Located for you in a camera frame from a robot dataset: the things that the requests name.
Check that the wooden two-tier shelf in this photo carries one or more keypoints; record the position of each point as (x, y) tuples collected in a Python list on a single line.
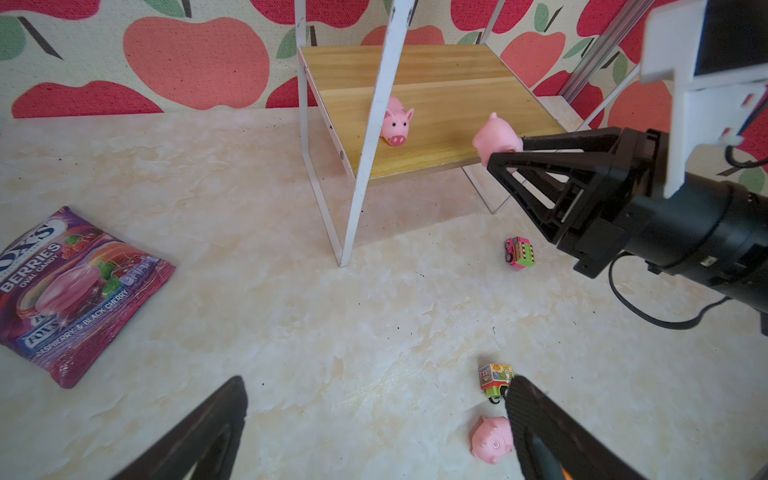
[(452, 88)]

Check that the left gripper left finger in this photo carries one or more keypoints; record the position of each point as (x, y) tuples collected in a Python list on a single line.
[(203, 445)]

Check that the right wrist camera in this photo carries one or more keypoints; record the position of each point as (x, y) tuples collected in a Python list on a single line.
[(715, 55)]

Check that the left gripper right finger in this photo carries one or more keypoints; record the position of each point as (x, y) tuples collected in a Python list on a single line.
[(550, 444)]

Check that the pink green toy car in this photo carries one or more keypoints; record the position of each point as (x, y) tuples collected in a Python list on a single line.
[(519, 252)]

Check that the purple candy bag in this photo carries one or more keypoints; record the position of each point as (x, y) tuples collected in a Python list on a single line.
[(67, 290)]

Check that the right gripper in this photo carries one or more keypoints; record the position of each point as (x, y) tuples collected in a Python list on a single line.
[(609, 200)]

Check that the right aluminium frame post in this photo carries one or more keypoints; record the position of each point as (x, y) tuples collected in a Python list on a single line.
[(599, 50)]

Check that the yellow green toy car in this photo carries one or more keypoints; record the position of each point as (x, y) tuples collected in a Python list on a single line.
[(494, 381)]

